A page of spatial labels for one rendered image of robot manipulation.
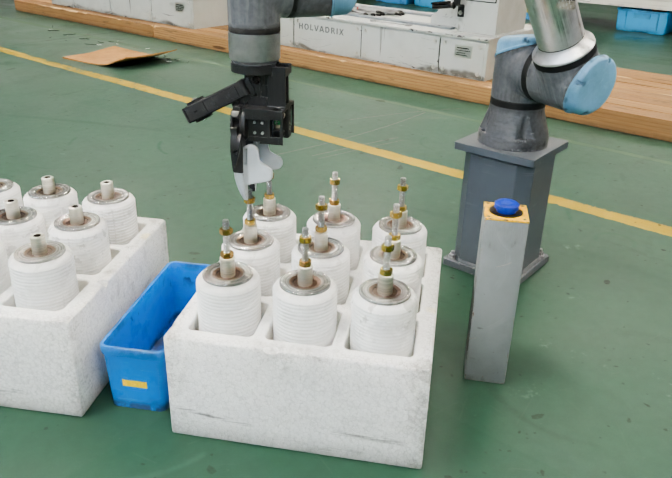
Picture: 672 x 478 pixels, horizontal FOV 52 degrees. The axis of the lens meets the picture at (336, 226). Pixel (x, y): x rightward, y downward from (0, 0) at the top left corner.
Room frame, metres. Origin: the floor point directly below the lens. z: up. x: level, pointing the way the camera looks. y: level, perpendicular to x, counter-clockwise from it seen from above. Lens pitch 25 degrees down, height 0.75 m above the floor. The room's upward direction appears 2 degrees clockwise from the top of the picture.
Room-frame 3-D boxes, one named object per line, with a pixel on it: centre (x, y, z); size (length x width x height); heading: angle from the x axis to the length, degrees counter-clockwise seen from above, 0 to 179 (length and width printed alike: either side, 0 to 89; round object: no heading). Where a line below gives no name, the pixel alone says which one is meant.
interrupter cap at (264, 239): (1.02, 0.14, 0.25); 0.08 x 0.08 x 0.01
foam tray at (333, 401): (1.00, 0.02, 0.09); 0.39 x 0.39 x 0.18; 80
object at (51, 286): (0.96, 0.46, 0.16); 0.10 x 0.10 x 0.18
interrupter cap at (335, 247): (1.00, 0.02, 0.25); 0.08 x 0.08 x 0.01
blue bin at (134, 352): (1.03, 0.29, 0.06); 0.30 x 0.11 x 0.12; 171
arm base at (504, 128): (1.45, -0.38, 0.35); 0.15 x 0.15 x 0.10
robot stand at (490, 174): (1.45, -0.38, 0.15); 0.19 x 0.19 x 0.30; 51
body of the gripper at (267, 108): (1.01, 0.12, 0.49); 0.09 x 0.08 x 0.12; 80
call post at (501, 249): (1.03, -0.27, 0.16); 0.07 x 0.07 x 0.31; 80
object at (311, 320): (0.88, 0.04, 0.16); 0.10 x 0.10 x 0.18
